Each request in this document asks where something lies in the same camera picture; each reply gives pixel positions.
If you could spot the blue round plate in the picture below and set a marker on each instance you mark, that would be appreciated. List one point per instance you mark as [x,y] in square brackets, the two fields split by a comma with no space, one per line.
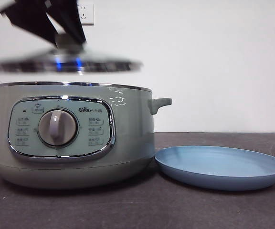
[221,167]

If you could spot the glass lid with green knob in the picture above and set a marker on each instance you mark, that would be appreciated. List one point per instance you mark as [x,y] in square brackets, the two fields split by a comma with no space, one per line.
[66,62]

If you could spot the white wall socket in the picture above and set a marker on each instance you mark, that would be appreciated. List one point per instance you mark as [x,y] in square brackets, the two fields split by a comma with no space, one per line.
[87,14]

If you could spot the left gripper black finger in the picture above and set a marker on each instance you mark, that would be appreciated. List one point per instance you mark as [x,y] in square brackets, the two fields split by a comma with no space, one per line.
[30,17]
[67,17]

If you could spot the pale green electric steamer pot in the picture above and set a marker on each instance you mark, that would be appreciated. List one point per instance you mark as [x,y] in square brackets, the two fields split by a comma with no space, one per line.
[132,133]

